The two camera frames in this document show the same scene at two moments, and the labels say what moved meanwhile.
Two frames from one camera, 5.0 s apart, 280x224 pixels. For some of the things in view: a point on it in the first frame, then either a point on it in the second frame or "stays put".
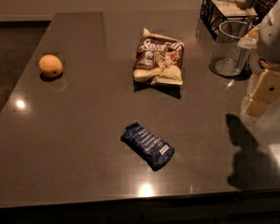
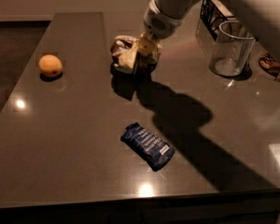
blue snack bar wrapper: [156, 150] stays put
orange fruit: [50, 65] stays put
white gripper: [274, 44] → [158, 25]
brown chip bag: [159, 60] → [126, 54]
